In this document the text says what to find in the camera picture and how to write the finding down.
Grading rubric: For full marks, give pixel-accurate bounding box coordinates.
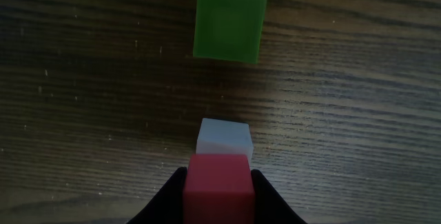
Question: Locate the red cube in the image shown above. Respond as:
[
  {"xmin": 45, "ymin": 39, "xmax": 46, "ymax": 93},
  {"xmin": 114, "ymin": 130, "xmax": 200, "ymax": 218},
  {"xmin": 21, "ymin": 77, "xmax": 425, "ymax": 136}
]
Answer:
[{"xmin": 182, "ymin": 153, "xmax": 256, "ymax": 224}]

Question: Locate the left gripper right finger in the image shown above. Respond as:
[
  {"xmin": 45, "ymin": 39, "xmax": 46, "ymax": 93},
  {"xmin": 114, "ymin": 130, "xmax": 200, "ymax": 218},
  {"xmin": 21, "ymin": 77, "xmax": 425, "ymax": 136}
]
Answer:
[{"xmin": 250, "ymin": 168, "xmax": 309, "ymax": 224}]

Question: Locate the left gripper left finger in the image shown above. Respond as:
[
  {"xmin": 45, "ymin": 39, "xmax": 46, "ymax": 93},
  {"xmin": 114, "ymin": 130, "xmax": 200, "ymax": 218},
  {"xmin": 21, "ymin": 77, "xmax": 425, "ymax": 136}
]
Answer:
[{"xmin": 125, "ymin": 167, "xmax": 189, "ymax": 224}]

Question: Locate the white cube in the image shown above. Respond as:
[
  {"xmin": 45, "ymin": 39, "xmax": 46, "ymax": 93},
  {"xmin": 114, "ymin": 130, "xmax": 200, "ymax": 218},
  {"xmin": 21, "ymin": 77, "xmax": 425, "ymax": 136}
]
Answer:
[{"xmin": 195, "ymin": 117, "xmax": 254, "ymax": 165}]

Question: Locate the green cube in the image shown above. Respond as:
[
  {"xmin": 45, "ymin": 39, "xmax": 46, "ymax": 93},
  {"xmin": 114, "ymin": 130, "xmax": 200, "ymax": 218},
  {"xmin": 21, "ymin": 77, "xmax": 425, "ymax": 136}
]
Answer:
[{"xmin": 192, "ymin": 0, "xmax": 268, "ymax": 65}]

